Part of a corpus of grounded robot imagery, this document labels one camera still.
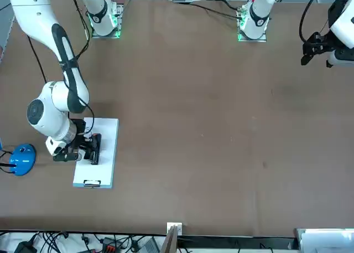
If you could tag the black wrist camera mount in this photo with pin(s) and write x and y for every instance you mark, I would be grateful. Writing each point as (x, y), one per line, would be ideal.
(65, 156)

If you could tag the clipboard with metal clip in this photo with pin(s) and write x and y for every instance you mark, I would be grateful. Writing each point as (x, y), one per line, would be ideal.
(92, 183)

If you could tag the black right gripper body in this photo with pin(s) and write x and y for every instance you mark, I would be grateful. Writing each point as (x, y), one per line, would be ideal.
(79, 128)

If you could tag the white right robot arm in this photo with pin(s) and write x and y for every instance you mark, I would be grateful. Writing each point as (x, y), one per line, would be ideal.
(36, 15)

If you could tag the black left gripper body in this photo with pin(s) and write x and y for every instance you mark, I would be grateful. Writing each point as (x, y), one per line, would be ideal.
(326, 45)

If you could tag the black stapler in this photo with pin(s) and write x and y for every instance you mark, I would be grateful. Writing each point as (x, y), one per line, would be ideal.
(97, 147)

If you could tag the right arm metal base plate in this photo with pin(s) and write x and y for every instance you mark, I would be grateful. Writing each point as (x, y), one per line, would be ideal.
(96, 36)

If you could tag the blue desk lamp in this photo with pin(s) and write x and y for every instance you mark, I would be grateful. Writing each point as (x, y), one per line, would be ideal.
(23, 160)

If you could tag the white tray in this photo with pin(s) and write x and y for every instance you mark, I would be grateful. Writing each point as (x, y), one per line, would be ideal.
(326, 242)

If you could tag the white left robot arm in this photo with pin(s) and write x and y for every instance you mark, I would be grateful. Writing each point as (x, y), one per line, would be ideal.
(260, 15)

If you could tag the aluminium frame post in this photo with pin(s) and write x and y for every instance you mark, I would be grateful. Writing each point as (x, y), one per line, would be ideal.
(170, 242)

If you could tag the black red power strip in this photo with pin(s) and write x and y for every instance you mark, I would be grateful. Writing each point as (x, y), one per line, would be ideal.
(110, 247)

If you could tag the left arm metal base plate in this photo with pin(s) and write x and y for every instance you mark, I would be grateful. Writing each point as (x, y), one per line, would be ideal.
(262, 40)

